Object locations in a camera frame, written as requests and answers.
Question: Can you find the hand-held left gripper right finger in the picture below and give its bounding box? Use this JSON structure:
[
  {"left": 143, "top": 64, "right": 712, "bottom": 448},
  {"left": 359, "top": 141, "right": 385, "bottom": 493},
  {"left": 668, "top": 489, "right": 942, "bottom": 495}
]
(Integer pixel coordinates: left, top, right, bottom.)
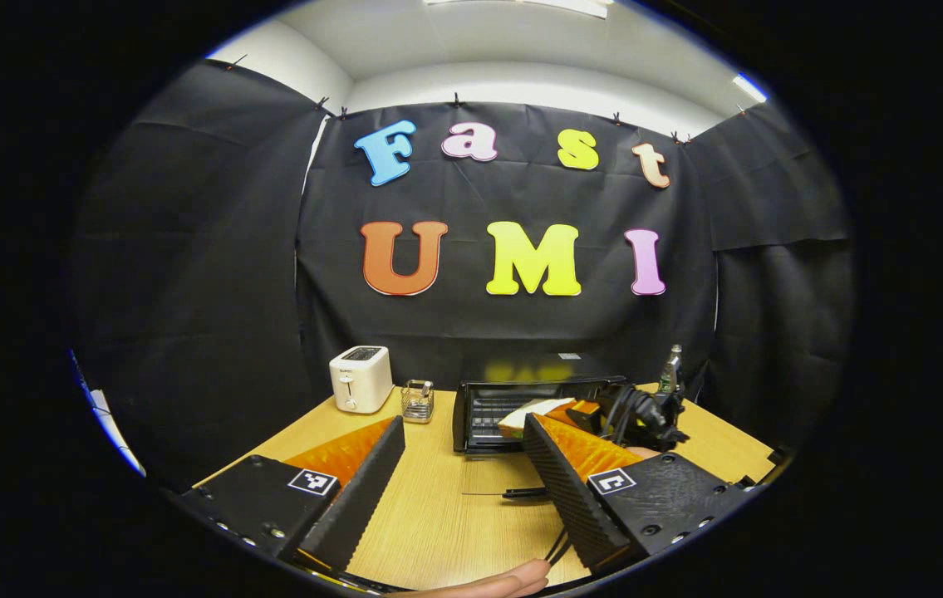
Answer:
[{"left": 521, "top": 413, "right": 759, "bottom": 576}]

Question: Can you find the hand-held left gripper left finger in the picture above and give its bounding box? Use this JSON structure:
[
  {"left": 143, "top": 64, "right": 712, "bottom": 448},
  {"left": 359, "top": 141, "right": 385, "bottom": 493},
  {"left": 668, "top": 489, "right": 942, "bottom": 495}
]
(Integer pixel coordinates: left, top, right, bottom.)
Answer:
[{"left": 174, "top": 415, "right": 406, "bottom": 574}]

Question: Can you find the toast lettuce sandwich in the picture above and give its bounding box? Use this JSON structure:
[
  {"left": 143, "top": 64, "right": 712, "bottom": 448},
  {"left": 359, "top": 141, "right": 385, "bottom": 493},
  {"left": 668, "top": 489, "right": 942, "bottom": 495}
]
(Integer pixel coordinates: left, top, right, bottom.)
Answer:
[{"left": 498, "top": 397, "right": 576, "bottom": 439}]

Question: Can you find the black electric oven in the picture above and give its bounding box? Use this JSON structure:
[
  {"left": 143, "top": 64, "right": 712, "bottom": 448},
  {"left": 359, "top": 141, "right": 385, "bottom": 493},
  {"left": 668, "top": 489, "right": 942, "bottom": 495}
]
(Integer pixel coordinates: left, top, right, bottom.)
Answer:
[{"left": 452, "top": 353, "right": 630, "bottom": 501}]

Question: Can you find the clear plastic water bottle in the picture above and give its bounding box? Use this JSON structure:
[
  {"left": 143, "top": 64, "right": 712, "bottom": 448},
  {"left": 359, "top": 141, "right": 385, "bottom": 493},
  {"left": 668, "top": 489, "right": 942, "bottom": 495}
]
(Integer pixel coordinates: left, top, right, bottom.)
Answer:
[{"left": 658, "top": 345, "right": 684, "bottom": 395}]

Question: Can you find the small clear glass holder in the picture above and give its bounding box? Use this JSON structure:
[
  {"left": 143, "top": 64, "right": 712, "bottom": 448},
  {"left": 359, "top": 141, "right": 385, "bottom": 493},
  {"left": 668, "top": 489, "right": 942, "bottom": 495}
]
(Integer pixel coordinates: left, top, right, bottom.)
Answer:
[{"left": 404, "top": 380, "right": 435, "bottom": 424}]

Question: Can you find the white toaster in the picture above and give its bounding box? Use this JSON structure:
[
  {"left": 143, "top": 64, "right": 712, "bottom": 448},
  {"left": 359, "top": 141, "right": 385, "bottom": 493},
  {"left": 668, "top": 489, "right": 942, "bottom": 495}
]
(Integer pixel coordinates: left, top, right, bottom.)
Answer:
[{"left": 329, "top": 346, "right": 394, "bottom": 414}]

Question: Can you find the black backdrop cloth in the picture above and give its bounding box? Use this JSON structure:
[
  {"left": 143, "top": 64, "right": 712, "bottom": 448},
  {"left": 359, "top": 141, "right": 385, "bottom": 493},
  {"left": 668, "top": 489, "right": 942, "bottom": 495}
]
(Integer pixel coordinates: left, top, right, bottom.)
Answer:
[{"left": 68, "top": 60, "right": 854, "bottom": 491}]

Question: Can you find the row of black cloth clips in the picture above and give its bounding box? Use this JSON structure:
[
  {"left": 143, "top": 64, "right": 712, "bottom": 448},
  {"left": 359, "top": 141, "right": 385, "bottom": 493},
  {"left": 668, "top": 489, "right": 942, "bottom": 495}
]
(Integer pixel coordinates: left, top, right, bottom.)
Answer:
[{"left": 226, "top": 54, "right": 748, "bottom": 146}]

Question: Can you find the large ceiling light panel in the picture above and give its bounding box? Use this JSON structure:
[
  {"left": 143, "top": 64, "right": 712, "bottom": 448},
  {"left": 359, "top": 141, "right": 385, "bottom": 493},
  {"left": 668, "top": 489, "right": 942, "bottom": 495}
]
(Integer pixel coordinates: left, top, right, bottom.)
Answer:
[{"left": 425, "top": 0, "right": 609, "bottom": 19}]

